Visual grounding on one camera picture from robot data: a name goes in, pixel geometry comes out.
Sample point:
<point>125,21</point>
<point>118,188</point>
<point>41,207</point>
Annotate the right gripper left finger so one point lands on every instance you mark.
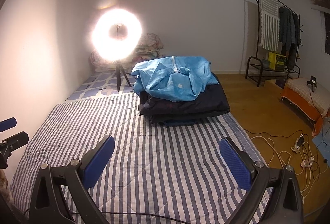
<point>95,160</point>

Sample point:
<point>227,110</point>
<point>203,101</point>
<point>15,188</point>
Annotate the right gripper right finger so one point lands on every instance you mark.
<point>239,163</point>

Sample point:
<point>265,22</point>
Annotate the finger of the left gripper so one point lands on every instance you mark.
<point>7,124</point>
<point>18,140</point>

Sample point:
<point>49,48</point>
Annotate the light blue work jacket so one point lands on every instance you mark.
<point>174,78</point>

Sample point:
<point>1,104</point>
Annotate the black clothes rack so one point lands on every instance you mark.
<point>257,69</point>

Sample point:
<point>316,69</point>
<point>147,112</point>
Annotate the dark hanging clothes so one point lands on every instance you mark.
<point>289,35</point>

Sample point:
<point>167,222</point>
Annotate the left gloved hand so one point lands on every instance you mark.
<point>4,188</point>

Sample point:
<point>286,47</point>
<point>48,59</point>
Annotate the white power strip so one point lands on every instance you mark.
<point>299,142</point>

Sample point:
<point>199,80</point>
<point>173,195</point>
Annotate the striped bed quilt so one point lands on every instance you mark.
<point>156,174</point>

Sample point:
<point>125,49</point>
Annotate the dark navy folded jacket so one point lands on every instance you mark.
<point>210,103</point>

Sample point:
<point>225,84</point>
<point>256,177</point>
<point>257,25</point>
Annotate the blue patterned bed sheet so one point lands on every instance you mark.
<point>102,84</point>

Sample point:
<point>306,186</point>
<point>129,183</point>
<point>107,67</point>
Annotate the orange covered stool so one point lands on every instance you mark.
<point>314,104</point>

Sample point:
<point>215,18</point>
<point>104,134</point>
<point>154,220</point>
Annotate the black mini tripod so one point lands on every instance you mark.
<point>119,72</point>

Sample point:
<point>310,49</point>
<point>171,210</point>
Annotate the yellow box on rack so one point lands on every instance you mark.
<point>277,61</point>

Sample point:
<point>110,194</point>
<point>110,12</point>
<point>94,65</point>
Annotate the floral folded blanket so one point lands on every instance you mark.
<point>148,48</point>

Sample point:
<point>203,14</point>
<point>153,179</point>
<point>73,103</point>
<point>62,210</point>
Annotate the striped hanging towel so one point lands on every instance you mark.
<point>270,25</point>

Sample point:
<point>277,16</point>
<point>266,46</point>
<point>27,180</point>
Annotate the ring light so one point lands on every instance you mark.
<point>116,34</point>

